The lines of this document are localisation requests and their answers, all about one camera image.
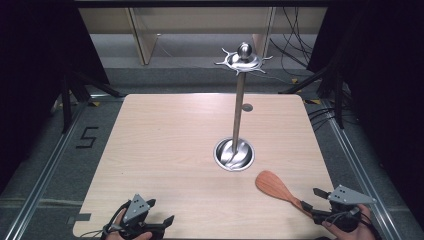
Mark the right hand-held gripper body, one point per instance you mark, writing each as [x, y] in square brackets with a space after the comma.
[348, 196]

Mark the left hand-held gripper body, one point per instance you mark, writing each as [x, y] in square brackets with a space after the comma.
[136, 208]

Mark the wooden spatula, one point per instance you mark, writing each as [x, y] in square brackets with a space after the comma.
[271, 185]

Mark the steel utensil rack stand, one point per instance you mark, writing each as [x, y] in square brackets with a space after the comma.
[238, 110]

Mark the person's left hand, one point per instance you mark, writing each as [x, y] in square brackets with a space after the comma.
[115, 236]

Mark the person's right hand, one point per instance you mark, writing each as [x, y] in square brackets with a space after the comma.
[365, 230]

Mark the yellow tape piece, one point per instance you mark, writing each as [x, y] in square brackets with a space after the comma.
[96, 104]
[312, 101]
[295, 81]

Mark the black tripod stand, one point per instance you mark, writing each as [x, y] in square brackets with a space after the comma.
[339, 100]
[66, 106]

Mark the grey round table grommet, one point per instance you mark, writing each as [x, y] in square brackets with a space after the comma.
[247, 107]

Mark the metal floor rail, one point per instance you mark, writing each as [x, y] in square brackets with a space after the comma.
[360, 166]
[46, 170]

